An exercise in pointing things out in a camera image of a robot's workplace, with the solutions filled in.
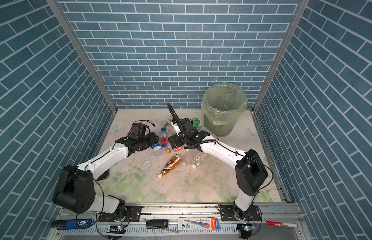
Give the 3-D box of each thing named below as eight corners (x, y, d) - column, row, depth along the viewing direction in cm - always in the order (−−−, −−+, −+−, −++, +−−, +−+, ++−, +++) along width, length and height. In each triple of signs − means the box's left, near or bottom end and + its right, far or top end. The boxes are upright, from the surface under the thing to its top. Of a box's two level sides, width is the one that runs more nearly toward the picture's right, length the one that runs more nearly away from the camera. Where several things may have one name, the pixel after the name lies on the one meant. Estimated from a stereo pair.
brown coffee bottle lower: (157, 176, 88) (156, 173, 83) (176, 158, 95) (176, 154, 91) (163, 182, 85) (161, 179, 81) (182, 162, 93) (182, 158, 89)
